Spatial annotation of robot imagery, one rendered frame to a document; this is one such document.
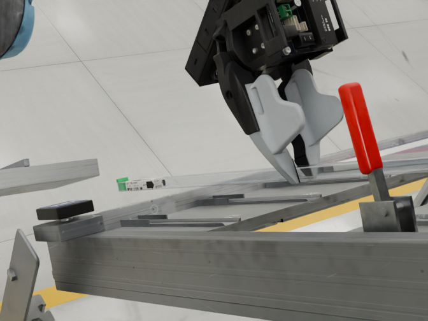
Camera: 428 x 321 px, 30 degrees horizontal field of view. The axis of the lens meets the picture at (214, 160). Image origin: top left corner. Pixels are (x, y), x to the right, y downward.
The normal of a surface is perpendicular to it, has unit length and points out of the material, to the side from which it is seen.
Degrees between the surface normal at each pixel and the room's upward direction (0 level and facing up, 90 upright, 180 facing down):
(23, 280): 90
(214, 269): 90
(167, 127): 0
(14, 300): 90
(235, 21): 90
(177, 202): 45
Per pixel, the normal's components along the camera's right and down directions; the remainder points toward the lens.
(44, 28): 0.29, -0.74
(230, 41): -0.84, -0.07
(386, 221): -0.79, 0.18
